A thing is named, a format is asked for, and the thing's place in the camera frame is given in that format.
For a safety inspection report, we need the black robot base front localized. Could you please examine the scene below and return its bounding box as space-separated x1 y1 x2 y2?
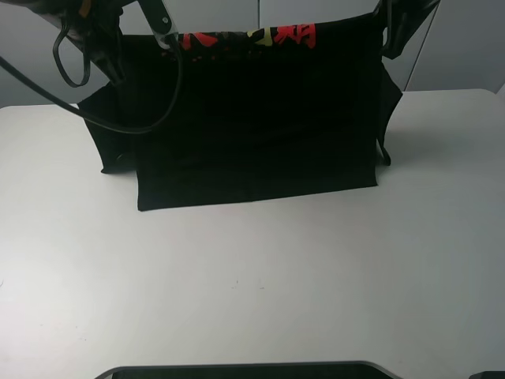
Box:
98 361 397 379

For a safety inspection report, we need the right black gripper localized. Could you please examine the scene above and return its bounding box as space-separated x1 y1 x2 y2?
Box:
374 0 440 59

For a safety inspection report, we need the dark object bottom right corner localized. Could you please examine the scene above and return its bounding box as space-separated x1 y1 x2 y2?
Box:
469 370 505 379

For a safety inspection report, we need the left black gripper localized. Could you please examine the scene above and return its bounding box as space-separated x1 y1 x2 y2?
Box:
35 0 131 85

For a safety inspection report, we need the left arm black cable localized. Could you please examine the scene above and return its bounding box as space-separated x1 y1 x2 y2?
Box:
0 7 185 136

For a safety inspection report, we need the black printed t-shirt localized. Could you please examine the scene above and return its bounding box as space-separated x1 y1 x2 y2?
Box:
79 13 402 211

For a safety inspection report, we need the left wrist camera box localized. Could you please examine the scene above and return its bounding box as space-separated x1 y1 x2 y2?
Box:
137 0 178 51

